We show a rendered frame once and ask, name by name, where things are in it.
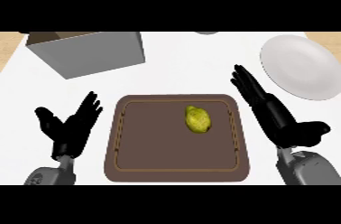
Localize grey open box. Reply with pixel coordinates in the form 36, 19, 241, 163
23, 31, 145, 80

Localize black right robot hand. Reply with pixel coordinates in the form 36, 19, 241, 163
228, 63, 331, 149

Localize brown tray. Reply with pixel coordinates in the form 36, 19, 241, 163
101, 94, 250, 183

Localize white plate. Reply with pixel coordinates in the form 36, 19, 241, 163
258, 34, 341, 101

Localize yellow-green pear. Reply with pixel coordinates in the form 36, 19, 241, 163
184, 105, 212, 135

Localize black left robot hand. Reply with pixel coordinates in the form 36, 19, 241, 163
33, 90, 103, 162

